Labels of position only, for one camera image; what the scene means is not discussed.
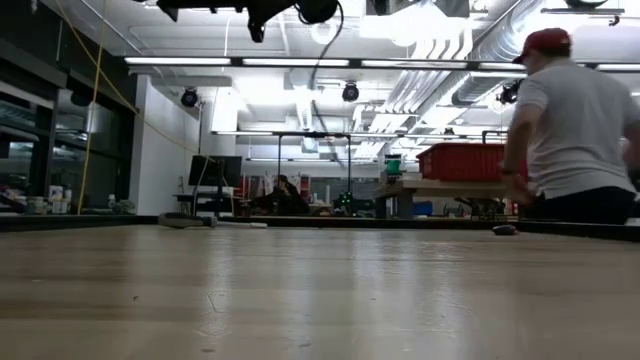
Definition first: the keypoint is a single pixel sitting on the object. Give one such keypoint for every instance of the person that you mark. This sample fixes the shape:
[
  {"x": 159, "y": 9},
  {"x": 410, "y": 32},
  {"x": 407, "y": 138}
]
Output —
[
  {"x": 282, "y": 200},
  {"x": 575, "y": 130}
]

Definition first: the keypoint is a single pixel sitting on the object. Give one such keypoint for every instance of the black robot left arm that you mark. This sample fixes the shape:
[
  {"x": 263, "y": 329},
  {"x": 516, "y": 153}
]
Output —
[{"x": 170, "y": 10}]

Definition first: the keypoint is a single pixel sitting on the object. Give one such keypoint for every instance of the black ceiling camera rig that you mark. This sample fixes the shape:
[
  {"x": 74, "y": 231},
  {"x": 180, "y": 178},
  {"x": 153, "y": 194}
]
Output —
[{"x": 510, "y": 93}]

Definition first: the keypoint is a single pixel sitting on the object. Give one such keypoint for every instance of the black aluminium table frame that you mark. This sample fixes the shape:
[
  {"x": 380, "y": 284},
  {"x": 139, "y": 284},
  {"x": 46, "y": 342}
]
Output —
[{"x": 75, "y": 222}]

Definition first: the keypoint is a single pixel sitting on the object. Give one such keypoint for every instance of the green container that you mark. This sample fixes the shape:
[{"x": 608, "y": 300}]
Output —
[{"x": 393, "y": 166}]

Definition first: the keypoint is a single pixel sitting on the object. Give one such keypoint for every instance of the black robot with green light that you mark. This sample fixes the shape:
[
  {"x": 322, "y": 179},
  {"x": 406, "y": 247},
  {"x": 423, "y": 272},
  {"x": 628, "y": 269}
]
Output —
[{"x": 350, "y": 205}]

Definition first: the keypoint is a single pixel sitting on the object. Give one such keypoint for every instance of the red plastic bin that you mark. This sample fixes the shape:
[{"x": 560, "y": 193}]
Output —
[{"x": 460, "y": 162}]

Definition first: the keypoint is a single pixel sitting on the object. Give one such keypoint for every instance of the white labelled jar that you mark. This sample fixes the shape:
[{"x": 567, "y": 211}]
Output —
[{"x": 55, "y": 192}]

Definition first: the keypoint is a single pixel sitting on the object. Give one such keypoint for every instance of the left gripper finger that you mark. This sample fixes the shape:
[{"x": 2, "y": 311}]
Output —
[{"x": 280, "y": 6}]

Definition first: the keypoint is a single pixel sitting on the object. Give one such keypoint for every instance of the black monitor on stand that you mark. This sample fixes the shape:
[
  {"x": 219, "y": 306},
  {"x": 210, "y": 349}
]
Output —
[{"x": 215, "y": 171}]

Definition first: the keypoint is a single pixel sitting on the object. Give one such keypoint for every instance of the red cap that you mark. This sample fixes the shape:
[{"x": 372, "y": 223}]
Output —
[{"x": 547, "y": 39}]

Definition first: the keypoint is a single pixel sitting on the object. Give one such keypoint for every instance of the blue bin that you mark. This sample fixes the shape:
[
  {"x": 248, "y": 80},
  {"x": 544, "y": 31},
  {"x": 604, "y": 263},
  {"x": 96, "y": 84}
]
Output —
[{"x": 423, "y": 208}]

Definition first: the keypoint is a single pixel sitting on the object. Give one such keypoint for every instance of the wooden table with grey legs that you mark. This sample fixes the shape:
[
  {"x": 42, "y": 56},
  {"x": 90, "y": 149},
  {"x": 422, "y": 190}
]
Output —
[{"x": 450, "y": 189}]

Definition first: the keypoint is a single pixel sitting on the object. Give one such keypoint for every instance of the silver ventilation duct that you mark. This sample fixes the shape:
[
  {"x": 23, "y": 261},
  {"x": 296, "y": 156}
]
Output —
[{"x": 495, "y": 45}]

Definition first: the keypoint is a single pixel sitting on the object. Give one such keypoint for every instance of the white ceiling light tube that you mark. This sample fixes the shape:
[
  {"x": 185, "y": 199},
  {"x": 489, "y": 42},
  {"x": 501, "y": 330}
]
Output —
[
  {"x": 295, "y": 62},
  {"x": 500, "y": 65},
  {"x": 177, "y": 60},
  {"x": 415, "y": 64},
  {"x": 620, "y": 67}
]

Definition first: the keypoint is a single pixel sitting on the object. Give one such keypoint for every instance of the black round ceiling fixture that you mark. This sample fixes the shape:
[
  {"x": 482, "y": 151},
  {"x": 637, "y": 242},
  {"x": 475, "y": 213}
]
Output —
[
  {"x": 350, "y": 92},
  {"x": 189, "y": 97},
  {"x": 81, "y": 98}
]

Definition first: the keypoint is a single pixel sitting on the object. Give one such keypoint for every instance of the black metal gantry frame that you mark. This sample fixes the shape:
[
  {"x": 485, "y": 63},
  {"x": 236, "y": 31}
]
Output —
[{"x": 312, "y": 134}]

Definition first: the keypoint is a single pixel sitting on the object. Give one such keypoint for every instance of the dark desk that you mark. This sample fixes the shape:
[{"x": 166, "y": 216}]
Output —
[{"x": 200, "y": 198}]

